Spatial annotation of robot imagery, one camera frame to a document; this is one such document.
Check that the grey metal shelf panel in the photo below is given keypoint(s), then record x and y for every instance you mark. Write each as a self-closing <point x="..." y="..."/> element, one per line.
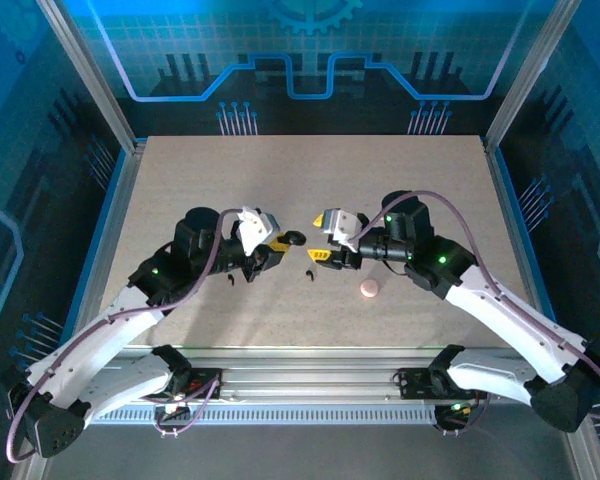
<point x="300" y="455"/>

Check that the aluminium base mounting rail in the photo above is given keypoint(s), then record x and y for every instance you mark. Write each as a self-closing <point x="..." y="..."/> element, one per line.
<point x="305" y="370"/>

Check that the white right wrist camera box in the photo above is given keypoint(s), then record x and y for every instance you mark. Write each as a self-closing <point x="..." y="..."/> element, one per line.
<point x="342" y="225"/>

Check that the aluminium frame post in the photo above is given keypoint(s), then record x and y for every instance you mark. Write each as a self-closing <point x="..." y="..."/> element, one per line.
<point x="87" y="75"/>
<point x="530" y="75"/>

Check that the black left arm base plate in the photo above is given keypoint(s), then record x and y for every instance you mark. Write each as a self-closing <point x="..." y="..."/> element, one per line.
<point x="202" y="375"/>

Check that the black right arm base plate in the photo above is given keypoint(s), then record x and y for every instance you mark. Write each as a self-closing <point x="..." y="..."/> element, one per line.
<point x="415" y="385"/>

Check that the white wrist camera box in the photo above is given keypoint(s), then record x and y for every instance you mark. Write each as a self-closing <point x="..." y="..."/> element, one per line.
<point x="342" y="225"/>
<point x="255" y="227"/>

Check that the aluminium table side rail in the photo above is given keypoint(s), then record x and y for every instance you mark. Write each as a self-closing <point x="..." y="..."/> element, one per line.
<point x="137" y="147"/>

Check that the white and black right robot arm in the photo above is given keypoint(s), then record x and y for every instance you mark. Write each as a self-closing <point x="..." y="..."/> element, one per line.
<point x="510" y="315"/>

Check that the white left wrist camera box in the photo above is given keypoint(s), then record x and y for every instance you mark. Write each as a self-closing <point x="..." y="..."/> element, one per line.
<point x="255" y="227"/>

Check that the pink round earbud charging case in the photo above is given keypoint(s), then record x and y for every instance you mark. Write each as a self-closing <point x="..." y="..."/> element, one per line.
<point x="369" y="289"/>

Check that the small LED controller board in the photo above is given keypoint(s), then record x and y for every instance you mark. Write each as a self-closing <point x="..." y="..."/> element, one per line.
<point x="172" y="406"/>
<point x="457" y="409"/>

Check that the black round earbud charging case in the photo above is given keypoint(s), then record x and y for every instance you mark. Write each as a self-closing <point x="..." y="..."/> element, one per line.
<point x="296" y="238"/>

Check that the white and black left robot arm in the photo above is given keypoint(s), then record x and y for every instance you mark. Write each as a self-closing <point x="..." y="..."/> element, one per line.
<point x="105" y="340"/>

